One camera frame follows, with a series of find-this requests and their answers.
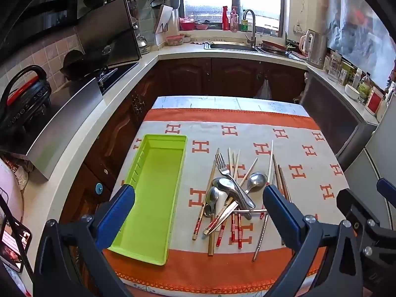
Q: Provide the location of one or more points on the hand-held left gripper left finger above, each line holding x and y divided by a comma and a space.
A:
119, 213

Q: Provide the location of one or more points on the green plastic utensil tray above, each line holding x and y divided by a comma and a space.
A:
154, 191

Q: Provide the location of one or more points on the pink soap bottle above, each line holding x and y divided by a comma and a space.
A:
234, 21

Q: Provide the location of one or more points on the black gas stove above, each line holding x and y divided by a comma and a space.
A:
114, 77

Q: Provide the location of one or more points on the white cutting board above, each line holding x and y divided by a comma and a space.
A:
162, 21

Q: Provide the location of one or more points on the red bowl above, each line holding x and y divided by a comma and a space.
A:
187, 24

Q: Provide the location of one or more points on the black red electric grill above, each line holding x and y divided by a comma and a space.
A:
24, 105

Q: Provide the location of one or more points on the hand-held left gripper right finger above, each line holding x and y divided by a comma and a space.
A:
281, 213

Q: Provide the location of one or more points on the steel kitchen sink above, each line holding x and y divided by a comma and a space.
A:
232, 46

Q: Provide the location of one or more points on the dark wall cabinet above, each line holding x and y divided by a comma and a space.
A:
46, 6

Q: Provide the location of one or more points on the red frying pan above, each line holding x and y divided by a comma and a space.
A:
273, 45

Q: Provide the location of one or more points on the steel stovetop kettle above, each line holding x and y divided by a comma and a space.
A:
143, 43

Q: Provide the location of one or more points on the red spray bottle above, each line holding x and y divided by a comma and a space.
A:
225, 20

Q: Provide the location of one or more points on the grey refrigerator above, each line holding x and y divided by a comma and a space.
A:
371, 161

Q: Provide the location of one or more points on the black glass range hood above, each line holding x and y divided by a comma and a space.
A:
108, 37

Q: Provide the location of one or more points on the dark brown wooden chopstick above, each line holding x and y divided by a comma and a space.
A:
283, 182
277, 173

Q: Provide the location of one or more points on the metal fork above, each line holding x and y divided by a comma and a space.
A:
221, 165

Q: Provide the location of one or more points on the orange patterned beige tablecloth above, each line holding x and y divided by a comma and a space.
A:
201, 123

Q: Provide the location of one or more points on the white kitchen countertop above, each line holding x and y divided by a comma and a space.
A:
185, 50

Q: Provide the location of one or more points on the dark grey appliance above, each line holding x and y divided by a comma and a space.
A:
334, 114

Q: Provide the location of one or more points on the steel sink faucet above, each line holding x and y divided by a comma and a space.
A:
253, 27

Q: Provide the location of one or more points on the blue round cabinet knob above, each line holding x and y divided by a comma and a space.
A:
99, 188

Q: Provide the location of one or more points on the stainless steel splash guard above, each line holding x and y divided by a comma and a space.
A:
68, 123

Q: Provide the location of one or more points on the metal chopstick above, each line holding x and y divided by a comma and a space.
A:
261, 238
247, 212

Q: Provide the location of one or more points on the large metal spoon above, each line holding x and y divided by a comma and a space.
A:
224, 185

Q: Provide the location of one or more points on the pink bowl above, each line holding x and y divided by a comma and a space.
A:
202, 26

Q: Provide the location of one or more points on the small green bottle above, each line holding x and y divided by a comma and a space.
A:
244, 26

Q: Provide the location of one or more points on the small metal spoon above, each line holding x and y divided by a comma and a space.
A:
257, 181

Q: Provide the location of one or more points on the red labelled packet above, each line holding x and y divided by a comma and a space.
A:
374, 100

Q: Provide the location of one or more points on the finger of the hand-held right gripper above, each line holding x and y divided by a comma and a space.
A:
386, 188
352, 201

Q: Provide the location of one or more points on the plastic wall covering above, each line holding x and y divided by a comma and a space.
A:
355, 27

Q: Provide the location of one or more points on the white bowl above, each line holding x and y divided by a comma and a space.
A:
351, 92

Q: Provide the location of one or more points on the hanging plastic bag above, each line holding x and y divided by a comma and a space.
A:
264, 91

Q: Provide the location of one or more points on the black wok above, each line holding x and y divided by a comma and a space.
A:
77, 65

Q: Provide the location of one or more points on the food container red lid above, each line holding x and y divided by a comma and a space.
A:
174, 40

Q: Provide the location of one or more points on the row of condiment bottles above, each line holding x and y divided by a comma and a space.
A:
365, 89

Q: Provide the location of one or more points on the smartphone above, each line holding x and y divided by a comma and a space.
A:
14, 241

